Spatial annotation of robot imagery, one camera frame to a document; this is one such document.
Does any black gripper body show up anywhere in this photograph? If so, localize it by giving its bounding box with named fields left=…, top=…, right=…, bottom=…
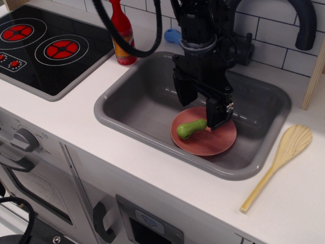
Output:
left=172, top=49, right=234, bottom=108

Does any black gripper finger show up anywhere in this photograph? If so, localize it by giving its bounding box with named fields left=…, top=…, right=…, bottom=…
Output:
left=173, top=75, right=198, bottom=106
left=206, top=98, right=233, bottom=127

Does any green handled grey spatula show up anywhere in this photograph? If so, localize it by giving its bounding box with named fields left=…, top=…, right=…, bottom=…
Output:
left=176, top=115, right=233, bottom=140

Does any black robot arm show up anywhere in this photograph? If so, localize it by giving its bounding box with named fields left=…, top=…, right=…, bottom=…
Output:
left=171, top=1, right=237, bottom=130

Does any pink round plate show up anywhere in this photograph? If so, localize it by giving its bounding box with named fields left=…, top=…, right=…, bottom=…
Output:
left=170, top=107, right=237, bottom=156

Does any grey plastic sink basin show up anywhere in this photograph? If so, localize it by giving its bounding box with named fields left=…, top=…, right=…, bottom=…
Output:
left=94, top=52, right=291, bottom=180

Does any dark grey toy faucet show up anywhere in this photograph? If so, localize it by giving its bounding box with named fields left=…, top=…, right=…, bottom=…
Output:
left=226, top=1, right=321, bottom=76

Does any red toy sauce bottle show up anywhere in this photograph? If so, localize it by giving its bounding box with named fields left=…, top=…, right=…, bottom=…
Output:
left=110, top=0, right=137, bottom=65

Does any wooden spoon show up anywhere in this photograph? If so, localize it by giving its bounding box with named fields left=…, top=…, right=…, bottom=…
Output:
left=239, top=125, right=312, bottom=214

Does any wooden side panel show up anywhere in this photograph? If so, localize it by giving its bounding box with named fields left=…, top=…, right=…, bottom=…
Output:
left=301, top=41, right=324, bottom=110

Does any grey dishwasher control panel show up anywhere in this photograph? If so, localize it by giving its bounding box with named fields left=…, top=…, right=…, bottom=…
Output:
left=115, top=195, right=184, bottom=244

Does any black toy stovetop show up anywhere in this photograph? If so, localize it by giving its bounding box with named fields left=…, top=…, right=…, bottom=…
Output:
left=1, top=5, right=114, bottom=102

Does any grey oven knob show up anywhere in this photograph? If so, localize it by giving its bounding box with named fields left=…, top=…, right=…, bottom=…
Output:
left=10, top=128, right=40, bottom=152

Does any white toy oven door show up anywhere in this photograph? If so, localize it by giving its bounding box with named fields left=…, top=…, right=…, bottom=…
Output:
left=1, top=109, right=99, bottom=243

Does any blue handled grey ladle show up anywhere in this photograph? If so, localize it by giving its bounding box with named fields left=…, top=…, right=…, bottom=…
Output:
left=164, top=29, right=182, bottom=46

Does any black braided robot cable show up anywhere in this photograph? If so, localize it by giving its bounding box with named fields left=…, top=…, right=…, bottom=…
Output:
left=0, top=0, right=163, bottom=244

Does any dark grey cabinet handle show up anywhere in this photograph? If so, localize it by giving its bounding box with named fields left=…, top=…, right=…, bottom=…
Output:
left=92, top=202, right=116, bottom=243

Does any grey oven door handle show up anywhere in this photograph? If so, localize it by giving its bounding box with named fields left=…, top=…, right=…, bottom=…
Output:
left=1, top=145, right=35, bottom=172

